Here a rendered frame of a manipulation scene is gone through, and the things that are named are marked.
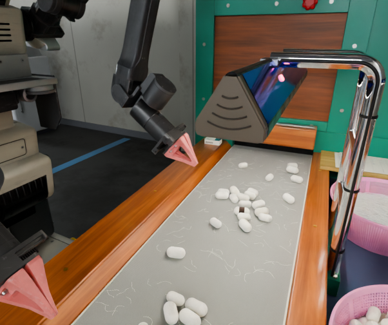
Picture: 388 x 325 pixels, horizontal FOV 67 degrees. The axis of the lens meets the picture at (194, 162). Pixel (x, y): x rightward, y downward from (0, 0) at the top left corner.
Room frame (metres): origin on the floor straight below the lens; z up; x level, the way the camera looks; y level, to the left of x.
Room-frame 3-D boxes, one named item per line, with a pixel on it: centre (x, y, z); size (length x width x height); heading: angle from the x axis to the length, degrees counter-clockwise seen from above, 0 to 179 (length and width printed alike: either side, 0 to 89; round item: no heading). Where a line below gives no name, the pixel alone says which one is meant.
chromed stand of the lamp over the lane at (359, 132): (0.56, -0.23, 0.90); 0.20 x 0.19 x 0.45; 157
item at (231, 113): (0.59, -0.16, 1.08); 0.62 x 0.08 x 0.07; 157
